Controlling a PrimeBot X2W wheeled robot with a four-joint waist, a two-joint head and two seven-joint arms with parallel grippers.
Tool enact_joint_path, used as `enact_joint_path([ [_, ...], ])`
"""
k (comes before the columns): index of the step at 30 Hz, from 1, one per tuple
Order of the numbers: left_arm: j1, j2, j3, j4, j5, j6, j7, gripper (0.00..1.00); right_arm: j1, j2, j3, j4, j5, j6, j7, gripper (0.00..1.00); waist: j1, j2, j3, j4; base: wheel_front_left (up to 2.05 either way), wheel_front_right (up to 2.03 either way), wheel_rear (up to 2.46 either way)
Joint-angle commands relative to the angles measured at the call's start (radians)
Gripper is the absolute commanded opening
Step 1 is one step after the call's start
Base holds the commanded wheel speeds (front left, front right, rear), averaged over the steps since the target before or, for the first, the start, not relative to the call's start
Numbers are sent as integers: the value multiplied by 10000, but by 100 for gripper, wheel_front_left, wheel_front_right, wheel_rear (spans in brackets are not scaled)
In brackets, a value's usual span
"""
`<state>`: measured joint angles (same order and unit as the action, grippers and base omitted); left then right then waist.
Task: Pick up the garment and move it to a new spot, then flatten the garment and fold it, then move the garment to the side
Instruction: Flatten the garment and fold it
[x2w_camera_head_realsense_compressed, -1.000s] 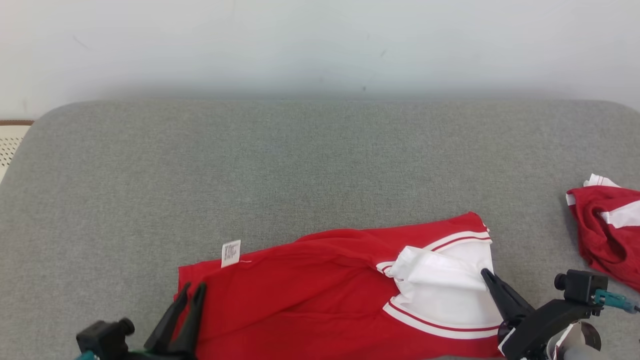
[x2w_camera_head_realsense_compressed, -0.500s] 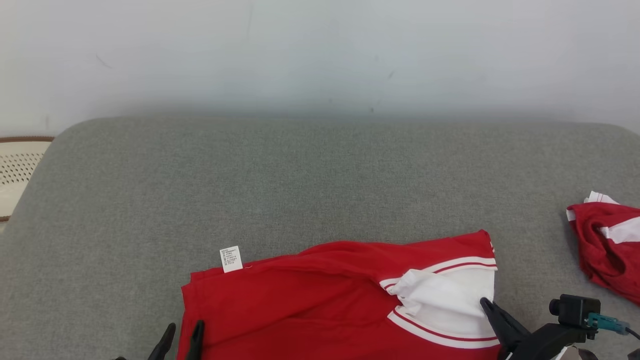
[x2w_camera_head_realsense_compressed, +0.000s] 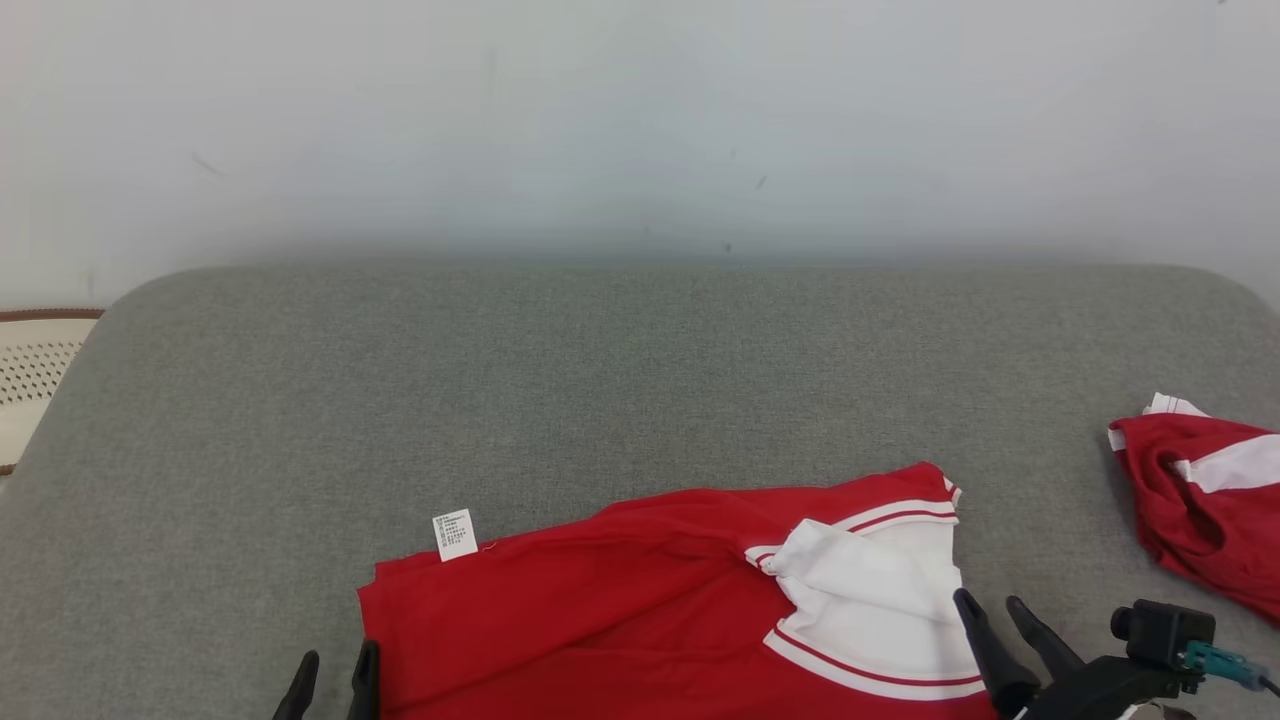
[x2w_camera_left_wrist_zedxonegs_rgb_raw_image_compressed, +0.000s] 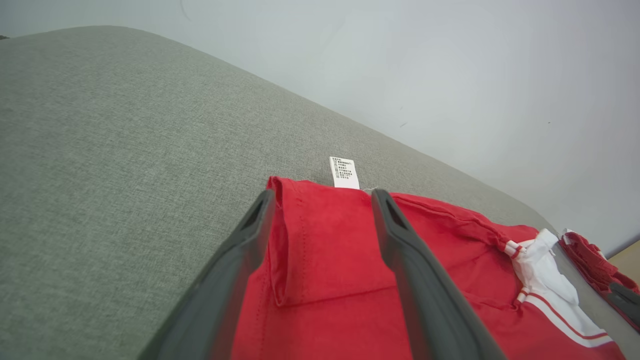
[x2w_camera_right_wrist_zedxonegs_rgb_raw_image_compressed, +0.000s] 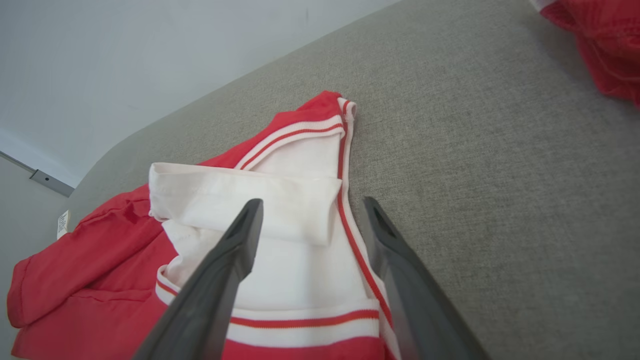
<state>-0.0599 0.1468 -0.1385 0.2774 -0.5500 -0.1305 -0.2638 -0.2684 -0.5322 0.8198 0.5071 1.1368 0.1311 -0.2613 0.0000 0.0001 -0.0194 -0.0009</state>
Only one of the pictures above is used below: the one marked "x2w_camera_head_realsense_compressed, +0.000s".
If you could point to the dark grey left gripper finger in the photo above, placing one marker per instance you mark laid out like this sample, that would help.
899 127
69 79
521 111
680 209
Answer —
365 685
299 690

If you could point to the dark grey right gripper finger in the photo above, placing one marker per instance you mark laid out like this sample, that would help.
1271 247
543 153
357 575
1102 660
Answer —
1045 640
990 650

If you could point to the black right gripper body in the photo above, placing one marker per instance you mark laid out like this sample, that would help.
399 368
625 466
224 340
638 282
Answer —
1110 690

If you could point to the red shorts with white stripe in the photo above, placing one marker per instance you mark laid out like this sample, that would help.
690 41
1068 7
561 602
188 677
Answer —
1210 500

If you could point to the red basketball jersey number 23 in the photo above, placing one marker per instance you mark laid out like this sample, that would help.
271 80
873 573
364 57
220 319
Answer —
620 610

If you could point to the grey fabric sofa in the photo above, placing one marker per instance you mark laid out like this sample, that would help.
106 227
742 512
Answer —
600 400

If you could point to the white laundry basket brown rim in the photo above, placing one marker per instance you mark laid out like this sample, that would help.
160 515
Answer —
35 385

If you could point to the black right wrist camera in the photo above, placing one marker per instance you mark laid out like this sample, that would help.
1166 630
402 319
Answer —
1165 632

